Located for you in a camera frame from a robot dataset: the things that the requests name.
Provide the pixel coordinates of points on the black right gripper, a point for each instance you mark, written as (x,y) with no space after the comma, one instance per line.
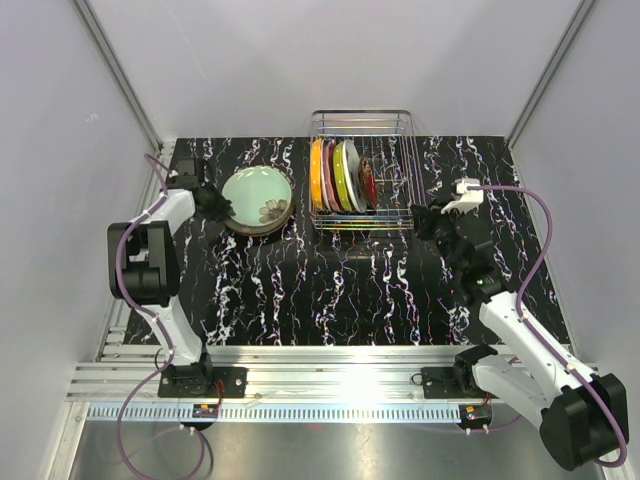
(426,216)

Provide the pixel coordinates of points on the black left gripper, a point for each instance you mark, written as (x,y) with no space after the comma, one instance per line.
(222,210)

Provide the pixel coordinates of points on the red floral plate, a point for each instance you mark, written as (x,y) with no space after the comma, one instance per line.
(368,181)

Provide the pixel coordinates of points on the white watermelon pattern plate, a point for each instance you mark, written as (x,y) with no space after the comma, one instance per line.
(353,168)

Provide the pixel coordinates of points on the yellow polka dot plate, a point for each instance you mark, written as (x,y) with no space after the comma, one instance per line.
(315,174)

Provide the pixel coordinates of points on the pink polka dot plate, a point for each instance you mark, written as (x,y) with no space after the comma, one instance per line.
(328,176)

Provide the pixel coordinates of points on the lime green polka dot plate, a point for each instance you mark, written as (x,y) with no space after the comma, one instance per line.
(341,176)

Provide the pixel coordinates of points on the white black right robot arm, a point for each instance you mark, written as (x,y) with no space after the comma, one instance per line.
(581,416)

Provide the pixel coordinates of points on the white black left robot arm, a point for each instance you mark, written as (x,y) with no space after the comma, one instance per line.
(144,272)

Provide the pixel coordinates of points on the mint green floral plate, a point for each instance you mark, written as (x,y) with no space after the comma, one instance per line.
(259,196)

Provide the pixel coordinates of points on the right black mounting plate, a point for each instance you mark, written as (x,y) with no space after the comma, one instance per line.
(447,383)

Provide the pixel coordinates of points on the black mounting plate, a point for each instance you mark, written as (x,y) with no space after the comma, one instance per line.
(447,383)
(197,381)

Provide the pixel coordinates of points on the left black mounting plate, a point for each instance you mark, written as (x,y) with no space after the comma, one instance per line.
(197,381)

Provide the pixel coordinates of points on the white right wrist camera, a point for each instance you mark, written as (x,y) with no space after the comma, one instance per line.
(467,196)

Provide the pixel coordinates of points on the metal wire dish rack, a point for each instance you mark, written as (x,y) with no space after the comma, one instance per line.
(387,137)

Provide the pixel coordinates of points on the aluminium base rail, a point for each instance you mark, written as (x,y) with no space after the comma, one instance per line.
(364,375)

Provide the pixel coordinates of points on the white slotted cable duct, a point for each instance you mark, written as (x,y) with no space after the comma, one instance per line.
(276,413)

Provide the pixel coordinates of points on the left aluminium frame post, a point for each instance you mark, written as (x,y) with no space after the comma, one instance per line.
(97,33)

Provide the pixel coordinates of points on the aluminium frame post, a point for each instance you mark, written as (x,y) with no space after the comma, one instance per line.
(577,22)
(97,33)

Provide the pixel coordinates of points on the right aluminium frame post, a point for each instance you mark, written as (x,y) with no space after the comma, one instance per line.
(577,22)

